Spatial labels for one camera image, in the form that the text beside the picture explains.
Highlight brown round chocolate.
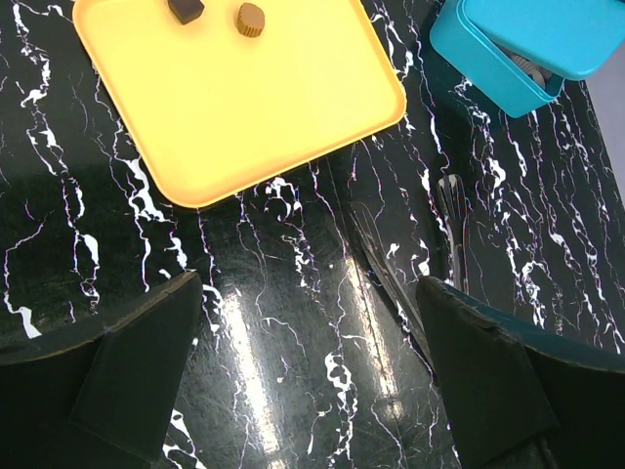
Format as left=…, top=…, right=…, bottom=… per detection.
left=236, top=2, right=266, bottom=38

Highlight dark chocolate square top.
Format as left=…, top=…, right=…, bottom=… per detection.
left=167, top=0, right=204, bottom=24

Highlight metal tongs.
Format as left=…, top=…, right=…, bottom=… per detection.
left=350, top=174, right=470, bottom=367

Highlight orange plastic tray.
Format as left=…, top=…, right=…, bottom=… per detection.
left=72, top=1, right=406, bottom=208

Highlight teal chocolate box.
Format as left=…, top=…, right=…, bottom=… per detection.
left=430, top=1, right=564, bottom=118

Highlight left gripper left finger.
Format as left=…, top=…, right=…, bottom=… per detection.
left=1, top=272, right=202, bottom=468

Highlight teal box lid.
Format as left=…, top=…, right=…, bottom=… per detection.
left=464, top=0, right=624, bottom=81

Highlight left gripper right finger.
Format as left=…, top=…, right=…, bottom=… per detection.
left=416, top=277, right=624, bottom=468

